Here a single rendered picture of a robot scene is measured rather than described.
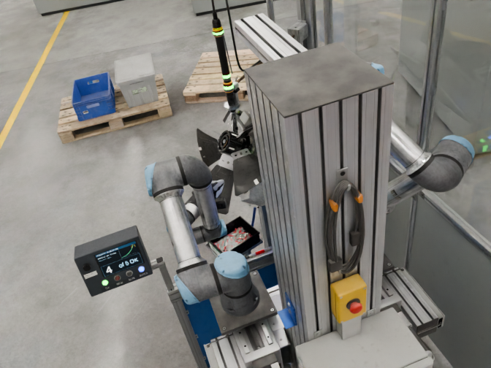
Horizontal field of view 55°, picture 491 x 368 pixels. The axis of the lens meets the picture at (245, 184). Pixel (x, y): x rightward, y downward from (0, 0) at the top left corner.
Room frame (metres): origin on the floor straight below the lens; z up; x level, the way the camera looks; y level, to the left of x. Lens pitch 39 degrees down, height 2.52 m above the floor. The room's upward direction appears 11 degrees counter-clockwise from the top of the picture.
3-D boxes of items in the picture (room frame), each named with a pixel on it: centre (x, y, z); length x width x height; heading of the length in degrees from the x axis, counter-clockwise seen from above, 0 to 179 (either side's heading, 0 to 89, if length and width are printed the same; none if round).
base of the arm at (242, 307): (1.13, 0.10, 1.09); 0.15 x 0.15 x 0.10
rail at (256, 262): (1.50, 0.00, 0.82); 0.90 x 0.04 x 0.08; 104
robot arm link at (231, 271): (1.13, 0.11, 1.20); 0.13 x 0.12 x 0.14; 101
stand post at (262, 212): (2.03, -0.08, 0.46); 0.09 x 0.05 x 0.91; 14
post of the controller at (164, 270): (1.40, 0.42, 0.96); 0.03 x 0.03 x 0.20; 14
